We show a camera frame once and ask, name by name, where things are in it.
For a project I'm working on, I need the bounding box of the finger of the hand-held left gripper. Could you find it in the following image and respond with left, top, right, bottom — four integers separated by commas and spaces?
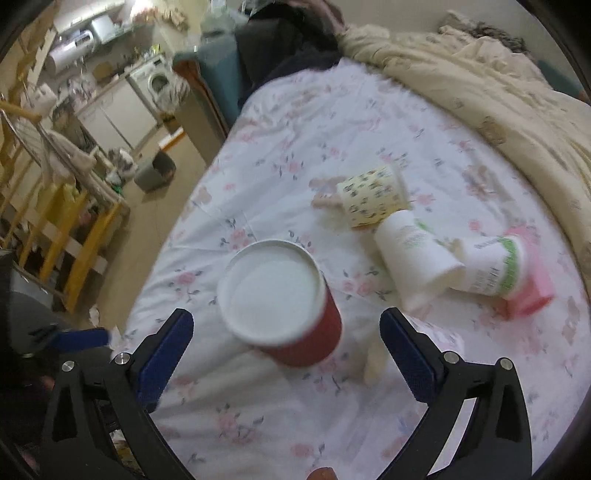
50, 327, 110, 354

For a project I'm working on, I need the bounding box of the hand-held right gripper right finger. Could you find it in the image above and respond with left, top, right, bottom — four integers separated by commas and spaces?
374, 308, 533, 480

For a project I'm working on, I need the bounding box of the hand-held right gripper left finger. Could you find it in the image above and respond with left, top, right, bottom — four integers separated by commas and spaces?
39, 308, 195, 480

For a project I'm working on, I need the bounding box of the red paper cup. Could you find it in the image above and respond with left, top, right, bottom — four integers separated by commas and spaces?
216, 239, 343, 368

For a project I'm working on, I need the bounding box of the plain white paper cup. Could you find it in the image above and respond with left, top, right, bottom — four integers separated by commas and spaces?
373, 210, 466, 313

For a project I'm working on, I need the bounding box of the white cup with green label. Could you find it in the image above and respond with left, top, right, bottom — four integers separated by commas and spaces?
455, 235, 528, 300

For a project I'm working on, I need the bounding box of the yellow patterned paper cup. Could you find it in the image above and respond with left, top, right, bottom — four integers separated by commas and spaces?
336, 165, 409, 229

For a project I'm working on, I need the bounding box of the yellow wooden rack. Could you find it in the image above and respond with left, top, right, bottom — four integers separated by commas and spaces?
0, 95, 131, 312

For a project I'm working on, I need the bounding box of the grey bin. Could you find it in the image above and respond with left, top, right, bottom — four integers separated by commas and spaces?
134, 151, 177, 193

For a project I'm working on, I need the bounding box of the white cabinet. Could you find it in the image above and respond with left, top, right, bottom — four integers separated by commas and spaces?
76, 80, 160, 151

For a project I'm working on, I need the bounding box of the floral bed sheet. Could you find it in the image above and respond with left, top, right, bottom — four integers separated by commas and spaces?
111, 58, 583, 480

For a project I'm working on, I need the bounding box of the white washing machine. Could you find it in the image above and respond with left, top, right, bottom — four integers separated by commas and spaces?
127, 56, 178, 114

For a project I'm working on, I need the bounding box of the white water heater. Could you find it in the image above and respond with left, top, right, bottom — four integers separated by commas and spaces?
47, 28, 97, 75

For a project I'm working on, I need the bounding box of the teal chair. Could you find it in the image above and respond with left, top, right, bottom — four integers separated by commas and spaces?
173, 33, 245, 139

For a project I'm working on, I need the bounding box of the beige duvet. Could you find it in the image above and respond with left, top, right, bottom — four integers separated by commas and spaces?
341, 11, 591, 273

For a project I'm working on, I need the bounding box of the dark clothing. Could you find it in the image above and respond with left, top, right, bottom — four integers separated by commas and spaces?
235, 0, 347, 104

